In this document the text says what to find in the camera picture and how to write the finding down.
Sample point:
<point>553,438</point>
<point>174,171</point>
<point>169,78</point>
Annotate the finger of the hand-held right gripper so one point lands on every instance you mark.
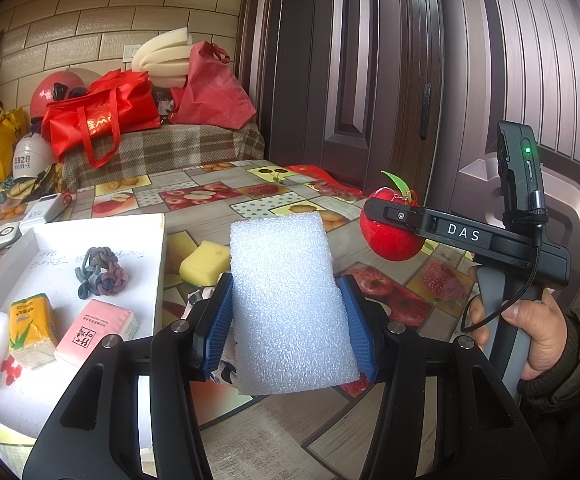
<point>449,232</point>

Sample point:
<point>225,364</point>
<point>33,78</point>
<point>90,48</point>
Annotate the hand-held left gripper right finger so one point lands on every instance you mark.
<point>362,330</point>

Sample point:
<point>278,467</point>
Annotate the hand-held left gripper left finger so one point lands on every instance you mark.
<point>215,325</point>

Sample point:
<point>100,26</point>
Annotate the red plush apple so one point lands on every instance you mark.
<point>389,245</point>

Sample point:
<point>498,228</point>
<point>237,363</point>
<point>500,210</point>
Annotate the yellow sponge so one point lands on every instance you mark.
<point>205,262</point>

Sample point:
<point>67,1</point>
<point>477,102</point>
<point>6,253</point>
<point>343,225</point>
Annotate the white foam block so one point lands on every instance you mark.
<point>290,300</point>

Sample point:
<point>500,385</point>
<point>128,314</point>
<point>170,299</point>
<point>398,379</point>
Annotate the white tray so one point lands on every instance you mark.
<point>55,260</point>

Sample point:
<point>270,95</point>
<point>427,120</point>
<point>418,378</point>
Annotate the person's right forearm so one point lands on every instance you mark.
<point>579,370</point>

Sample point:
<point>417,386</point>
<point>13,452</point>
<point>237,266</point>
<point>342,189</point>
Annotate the person's right hand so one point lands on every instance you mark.
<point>539,330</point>

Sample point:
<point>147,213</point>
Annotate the pink tissue pack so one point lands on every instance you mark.
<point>95,330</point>

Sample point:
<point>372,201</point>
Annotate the fruit print tablecloth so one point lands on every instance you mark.
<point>280,195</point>

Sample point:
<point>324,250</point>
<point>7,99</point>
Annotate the brown panelled door leaf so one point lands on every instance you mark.
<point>509,35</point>
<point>320,60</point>

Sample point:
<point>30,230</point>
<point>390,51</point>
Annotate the yellow tissue pack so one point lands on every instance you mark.
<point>32,330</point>

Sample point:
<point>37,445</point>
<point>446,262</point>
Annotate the white power bank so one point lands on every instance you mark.
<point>40,208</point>

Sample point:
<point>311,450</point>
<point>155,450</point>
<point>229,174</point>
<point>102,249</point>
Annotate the round white device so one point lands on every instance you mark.
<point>4,233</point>

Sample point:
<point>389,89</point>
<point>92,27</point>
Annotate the red plastic bag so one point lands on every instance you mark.
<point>210,95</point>

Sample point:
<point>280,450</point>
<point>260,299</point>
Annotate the yellow crumpled plastic bag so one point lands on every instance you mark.
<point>20,187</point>

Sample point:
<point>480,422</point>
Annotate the red tote bag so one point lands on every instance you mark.
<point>100,110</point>

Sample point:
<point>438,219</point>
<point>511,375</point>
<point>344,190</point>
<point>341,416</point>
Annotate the white helmet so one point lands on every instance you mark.
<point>32,157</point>

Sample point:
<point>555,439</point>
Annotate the white foam rolls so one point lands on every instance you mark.
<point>165,52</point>

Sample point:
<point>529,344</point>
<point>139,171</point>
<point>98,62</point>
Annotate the red helmet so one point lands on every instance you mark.
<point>50,92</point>

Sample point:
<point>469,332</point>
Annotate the wall switch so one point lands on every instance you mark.
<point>130,53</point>

